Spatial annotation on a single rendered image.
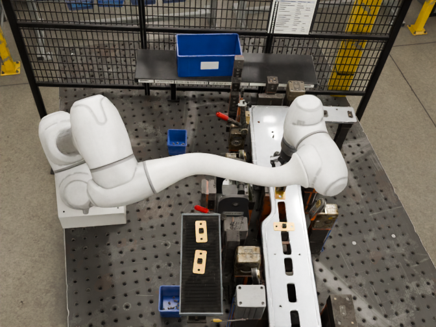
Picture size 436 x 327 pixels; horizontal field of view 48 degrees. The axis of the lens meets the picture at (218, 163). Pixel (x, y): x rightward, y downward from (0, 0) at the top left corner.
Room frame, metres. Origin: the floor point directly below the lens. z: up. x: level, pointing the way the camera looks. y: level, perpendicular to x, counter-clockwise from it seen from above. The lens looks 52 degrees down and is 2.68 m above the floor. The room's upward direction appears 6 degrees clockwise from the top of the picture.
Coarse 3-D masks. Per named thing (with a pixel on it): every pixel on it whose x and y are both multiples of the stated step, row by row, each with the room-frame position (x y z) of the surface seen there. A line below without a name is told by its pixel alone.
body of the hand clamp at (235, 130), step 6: (234, 126) 1.47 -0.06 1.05; (234, 132) 1.43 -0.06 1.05; (240, 132) 1.43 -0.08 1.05; (228, 138) 1.47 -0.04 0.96; (234, 138) 1.43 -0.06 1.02; (240, 138) 1.43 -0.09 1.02; (228, 144) 1.45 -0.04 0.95; (234, 144) 1.43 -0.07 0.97; (240, 144) 1.43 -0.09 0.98; (234, 150) 1.43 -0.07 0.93
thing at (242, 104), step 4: (240, 100) 1.47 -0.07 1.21; (244, 100) 1.47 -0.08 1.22; (236, 104) 1.45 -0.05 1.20; (240, 104) 1.44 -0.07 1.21; (244, 104) 1.44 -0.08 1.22; (248, 104) 1.45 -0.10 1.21; (240, 108) 1.44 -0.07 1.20; (244, 108) 1.44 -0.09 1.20; (240, 112) 1.44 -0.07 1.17; (244, 112) 1.44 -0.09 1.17; (244, 116) 1.44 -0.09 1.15; (244, 120) 1.44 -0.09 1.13; (244, 124) 1.44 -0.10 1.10
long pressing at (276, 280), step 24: (264, 120) 1.57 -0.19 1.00; (264, 144) 1.42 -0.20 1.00; (288, 192) 1.18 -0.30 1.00; (288, 216) 1.06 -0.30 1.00; (264, 240) 0.94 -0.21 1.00; (264, 264) 0.84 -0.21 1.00; (312, 264) 0.86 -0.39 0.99; (312, 288) 0.76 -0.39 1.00; (288, 312) 0.66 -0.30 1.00; (312, 312) 0.67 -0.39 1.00
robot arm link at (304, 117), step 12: (300, 96) 1.01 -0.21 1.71; (312, 96) 1.01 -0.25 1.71; (300, 108) 0.96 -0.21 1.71; (312, 108) 0.96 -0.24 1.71; (288, 120) 0.97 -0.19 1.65; (300, 120) 0.95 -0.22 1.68; (312, 120) 0.94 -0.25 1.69; (288, 132) 0.95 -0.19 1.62; (300, 132) 0.92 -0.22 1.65; (312, 132) 0.92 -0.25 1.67
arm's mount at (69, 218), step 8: (56, 184) 1.16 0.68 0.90; (56, 192) 1.14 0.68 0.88; (64, 208) 1.09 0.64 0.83; (96, 208) 1.11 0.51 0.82; (104, 208) 1.12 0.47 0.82; (112, 208) 1.12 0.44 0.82; (120, 208) 1.13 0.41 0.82; (64, 216) 1.06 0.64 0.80; (72, 216) 1.07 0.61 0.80; (80, 216) 1.08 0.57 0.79; (88, 216) 1.09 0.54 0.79; (96, 216) 1.09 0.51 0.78; (104, 216) 1.10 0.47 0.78; (112, 216) 1.11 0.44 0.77; (120, 216) 1.11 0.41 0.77; (64, 224) 1.06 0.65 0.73; (72, 224) 1.07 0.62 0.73; (80, 224) 1.08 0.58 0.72; (88, 224) 1.08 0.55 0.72; (96, 224) 1.09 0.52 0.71; (104, 224) 1.10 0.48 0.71
